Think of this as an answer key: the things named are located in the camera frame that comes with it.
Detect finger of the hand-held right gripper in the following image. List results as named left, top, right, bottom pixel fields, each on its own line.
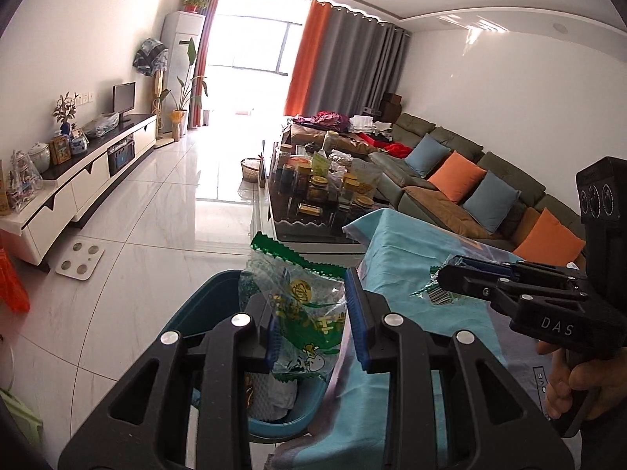
left=448, top=255, right=589, bottom=300
left=437, top=264, right=527, bottom=313

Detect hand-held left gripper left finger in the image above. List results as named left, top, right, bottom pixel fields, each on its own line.
left=58, top=298, right=280, bottom=470

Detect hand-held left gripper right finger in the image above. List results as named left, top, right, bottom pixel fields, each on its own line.
left=345, top=267, right=571, bottom=470

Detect green wrapper piece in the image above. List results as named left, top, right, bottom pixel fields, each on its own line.
left=410, top=255, right=466, bottom=309

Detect green clear snack bag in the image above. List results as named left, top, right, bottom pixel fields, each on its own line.
left=238, top=231, right=348, bottom=383

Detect white tissue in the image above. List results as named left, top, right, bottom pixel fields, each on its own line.
left=272, top=377, right=301, bottom=410

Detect teal plastic bin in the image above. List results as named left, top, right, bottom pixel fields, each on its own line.
left=161, top=269, right=344, bottom=444

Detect person's right hand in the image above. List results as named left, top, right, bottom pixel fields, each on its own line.
left=536, top=338, right=627, bottom=422

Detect large blue cushion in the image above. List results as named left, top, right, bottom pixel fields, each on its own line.
left=463, top=170, right=521, bottom=235

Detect large orange cushion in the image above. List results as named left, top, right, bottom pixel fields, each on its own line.
left=513, top=207, right=586, bottom=272

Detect teal and grey tablecloth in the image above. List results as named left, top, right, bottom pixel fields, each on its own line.
left=267, top=208, right=589, bottom=470

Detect small orange cushion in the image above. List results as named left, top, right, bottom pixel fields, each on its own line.
left=428, top=151, right=487, bottom=204

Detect glass coffee table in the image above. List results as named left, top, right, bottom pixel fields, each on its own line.
left=250, top=137, right=388, bottom=255

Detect small blue cushion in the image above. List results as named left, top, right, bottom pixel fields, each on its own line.
left=406, top=134, right=451, bottom=178

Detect cluster of food jars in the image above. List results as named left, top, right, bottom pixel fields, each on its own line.
left=272, top=130, right=388, bottom=216

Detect green and brown sofa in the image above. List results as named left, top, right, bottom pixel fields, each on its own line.
left=284, top=112, right=589, bottom=268

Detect red cloth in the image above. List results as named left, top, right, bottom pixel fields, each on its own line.
left=357, top=132, right=412, bottom=158

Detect brown cardboard boxes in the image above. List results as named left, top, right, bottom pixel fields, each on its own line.
left=377, top=92, right=405, bottom=121

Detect maroon clothes pile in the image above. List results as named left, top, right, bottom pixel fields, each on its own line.
left=294, top=112, right=351, bottom=130

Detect white bathroom scale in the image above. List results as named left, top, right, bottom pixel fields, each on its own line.
left=55, top=241, right=105, bottom=281

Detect tall plant in yellow pot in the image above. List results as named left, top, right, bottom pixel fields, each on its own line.
left=159, top=36, right=209, bottom=138

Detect white tv cabinet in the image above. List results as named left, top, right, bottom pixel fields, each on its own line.
left=0, top=114, right=158, bottom=270

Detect orange and grey curtain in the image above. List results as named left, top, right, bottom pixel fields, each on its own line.
left=284, top=0, right=412, bottom=118

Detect pale green plastic object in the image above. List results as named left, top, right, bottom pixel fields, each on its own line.
left=0, top=389, right=45, bottom=470

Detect clear plastic bag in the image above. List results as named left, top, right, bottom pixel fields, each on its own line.
left=83, top=112, right=121, bottom=138

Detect black monitor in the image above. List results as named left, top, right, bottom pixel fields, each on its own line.
left=112, top=82, right=137, bottom=123

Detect window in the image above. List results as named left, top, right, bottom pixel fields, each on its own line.
left=206, top=12, right=302, bottom=74

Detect clear bag of items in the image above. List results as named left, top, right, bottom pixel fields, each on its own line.
left=0, top=149, right=42, bottom=216

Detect white ceramic jar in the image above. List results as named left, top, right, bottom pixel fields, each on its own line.
left=27, top=141, right=52, bottom=173

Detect small plant in vase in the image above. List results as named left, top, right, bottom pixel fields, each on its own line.
left=53, top=92, right=79, bottom=135

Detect cloth covered standing fan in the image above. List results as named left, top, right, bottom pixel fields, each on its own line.
left=132, top=36, right=170, bottom=150

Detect white floor air conditioner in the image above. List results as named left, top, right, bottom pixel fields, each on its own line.
left=161, top=10, right=207, bottom=135

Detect small picture frame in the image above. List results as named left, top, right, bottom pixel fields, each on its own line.
left=49, top=136, right=72, bottom=165

